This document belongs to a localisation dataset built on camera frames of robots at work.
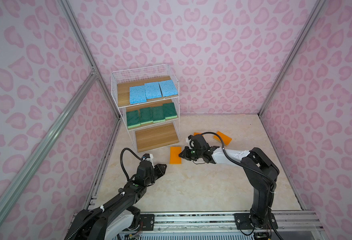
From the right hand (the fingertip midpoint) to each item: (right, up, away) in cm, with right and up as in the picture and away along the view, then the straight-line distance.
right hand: (179, 154), depth 89 cm
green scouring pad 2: (-12, +23, -4) cm, 27 cm away
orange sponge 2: (+34, +7, +20) cm, 40 cm away
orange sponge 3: (+12, +11, +19) cm, 25 cm away
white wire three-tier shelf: (-23, +9, +19) cm, 32 cm away
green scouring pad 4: (-26, +21, -5) cm, 33 cm away
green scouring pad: (-6, +26, -2) cm, 26 cm away
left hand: (-6, -5, -4) cm, 9 cm away
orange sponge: (-3, -3, +2) cm, 5 cm away
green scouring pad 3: (-18, +22, -5) cm, 29 cm away
